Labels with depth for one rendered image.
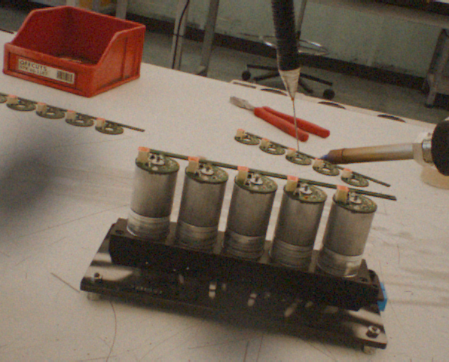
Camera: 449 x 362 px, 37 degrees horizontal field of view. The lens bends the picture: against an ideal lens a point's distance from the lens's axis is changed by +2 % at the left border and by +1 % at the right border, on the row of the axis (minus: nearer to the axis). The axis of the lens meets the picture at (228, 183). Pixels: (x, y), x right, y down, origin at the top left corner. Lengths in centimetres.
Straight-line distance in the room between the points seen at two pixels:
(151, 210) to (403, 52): 447
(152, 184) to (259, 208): 6
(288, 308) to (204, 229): 6
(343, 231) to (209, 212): 7
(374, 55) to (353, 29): 23
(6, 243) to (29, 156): 13
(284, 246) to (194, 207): 6
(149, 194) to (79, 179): 13
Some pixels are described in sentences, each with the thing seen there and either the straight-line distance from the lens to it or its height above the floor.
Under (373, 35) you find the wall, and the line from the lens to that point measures 478.
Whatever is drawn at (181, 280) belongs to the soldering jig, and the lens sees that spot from 36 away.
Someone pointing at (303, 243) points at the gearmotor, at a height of 79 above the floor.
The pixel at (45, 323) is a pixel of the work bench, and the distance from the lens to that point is 34.
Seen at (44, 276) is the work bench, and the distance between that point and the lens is 37.
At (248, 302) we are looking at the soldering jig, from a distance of 35.
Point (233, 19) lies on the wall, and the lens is 486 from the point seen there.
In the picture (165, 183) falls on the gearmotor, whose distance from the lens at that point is 36.
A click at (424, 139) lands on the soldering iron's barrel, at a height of 87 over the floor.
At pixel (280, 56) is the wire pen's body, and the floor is 89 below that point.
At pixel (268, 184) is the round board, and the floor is 81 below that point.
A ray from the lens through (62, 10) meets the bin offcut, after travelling 79.
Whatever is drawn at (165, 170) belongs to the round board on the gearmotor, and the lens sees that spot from 36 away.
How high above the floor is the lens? 95
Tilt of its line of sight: 23 degrees down
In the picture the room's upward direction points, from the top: 11 degrees clockwise
